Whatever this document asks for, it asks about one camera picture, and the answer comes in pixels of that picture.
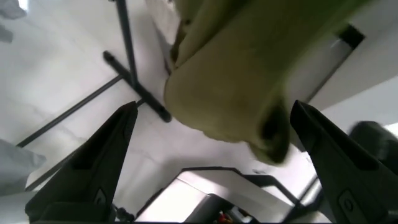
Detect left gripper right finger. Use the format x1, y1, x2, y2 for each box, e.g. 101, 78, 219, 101
289, 100, 398, 222

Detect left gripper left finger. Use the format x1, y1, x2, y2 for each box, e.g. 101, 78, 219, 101
24, 101, 139, 222

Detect olive green garment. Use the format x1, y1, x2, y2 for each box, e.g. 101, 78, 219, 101
164, 0, 374, 166

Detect black clothes rack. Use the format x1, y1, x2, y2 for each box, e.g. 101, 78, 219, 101
15, 0, 172, 191

